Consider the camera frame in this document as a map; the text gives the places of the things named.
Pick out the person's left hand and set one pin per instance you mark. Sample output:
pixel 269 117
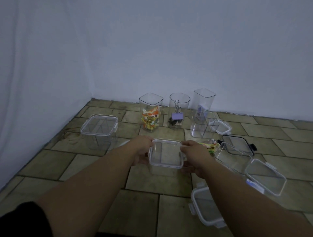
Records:
pixel 141 151

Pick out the wide square clear container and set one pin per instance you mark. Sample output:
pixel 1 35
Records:
pixel 166 171
pixel 100 142

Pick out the black-rimmed clear lid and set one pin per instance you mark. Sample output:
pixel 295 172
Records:
pixel 237 144

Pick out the purple binder clip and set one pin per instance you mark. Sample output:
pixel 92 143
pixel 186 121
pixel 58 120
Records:
pixel 177 116

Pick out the person's left forearm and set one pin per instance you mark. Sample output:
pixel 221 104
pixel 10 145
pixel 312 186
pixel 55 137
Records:
pixel 85 190

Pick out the person's right forearm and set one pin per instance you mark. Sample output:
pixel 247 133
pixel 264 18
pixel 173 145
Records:
pixel 244 202

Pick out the black sleeve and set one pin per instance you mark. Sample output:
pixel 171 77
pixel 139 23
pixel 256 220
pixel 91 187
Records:
pixel 22 219

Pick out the large rectangular clear container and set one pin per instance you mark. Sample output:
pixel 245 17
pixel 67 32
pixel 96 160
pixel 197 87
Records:
pixel 232 158

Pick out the medium clear container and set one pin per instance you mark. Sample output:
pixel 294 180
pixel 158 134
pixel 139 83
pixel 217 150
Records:
pixel 266 177

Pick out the round clear jar with clips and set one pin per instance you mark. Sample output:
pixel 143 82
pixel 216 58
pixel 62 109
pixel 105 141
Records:
pixel 179 97

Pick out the pile of black binder clips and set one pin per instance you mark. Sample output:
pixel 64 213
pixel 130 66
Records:
pixel 174 123

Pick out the small square clear container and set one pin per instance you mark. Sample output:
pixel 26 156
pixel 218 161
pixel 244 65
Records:
pixel 204 129

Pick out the large clear container two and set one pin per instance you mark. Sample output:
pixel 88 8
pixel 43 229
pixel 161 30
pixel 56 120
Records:
pixel 166 153

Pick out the person's right hand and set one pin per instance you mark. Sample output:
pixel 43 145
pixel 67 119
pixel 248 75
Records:
pixel 198 158

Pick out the yellow snack packet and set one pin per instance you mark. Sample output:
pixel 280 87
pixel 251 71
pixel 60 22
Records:
pixel 210 146

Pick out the white box with blue print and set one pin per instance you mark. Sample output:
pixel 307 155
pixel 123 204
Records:
pixel 250 183

